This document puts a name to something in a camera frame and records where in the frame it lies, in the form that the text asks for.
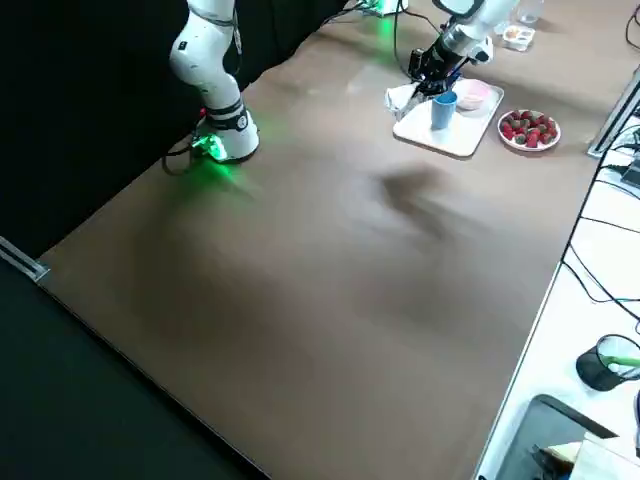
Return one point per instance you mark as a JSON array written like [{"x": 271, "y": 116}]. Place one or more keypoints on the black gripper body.
[{"x": 435, "y": 57}]

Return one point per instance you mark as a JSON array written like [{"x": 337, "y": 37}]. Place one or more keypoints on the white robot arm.
[
  {"x": 215, "y": 75},
  {"x": 375, "y": 5}
]

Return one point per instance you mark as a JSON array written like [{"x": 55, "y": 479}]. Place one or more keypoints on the blue plastic cup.
[{"x": 444, "y": 112}]

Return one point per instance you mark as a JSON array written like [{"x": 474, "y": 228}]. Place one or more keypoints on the pink bowl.
[{"x": 472, "y": 95}]

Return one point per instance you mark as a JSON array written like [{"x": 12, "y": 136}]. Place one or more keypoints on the white rectangular tray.
[{"x": 450, "y": 142}]

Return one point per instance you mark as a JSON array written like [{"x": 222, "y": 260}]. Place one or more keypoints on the brown egg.
[{"x": 511, "y": 33}]

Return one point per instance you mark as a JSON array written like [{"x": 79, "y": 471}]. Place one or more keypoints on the clear plastic egg carton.
[{"x": 520, "y": 42}]

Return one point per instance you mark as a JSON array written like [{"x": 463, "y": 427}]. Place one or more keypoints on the red strawberries heap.
[{"x": 530, "y": 127}]

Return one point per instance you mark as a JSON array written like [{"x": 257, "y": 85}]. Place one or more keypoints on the white round plate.
[{"x": 530, "y": 147}]

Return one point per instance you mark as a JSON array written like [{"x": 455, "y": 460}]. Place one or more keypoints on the green pen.
[{"x": 620, "y": 359}]

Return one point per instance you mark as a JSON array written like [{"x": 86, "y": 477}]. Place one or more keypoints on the black mesh pen holder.
[{"x": 600, "y": 375}]

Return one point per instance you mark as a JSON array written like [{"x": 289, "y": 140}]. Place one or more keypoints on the black desk mat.
[{"x": 540, "y": 440}]

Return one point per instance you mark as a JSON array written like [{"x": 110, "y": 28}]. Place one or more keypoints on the cardboard box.
[{"x": 600, "y": 460}]

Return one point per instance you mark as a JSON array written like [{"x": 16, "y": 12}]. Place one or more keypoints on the aluminium camera post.
[{"x": 612, "y": 120}]

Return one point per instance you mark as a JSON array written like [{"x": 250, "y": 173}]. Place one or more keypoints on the aluminium frame rail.
[{"x": 25, "y": 262}]

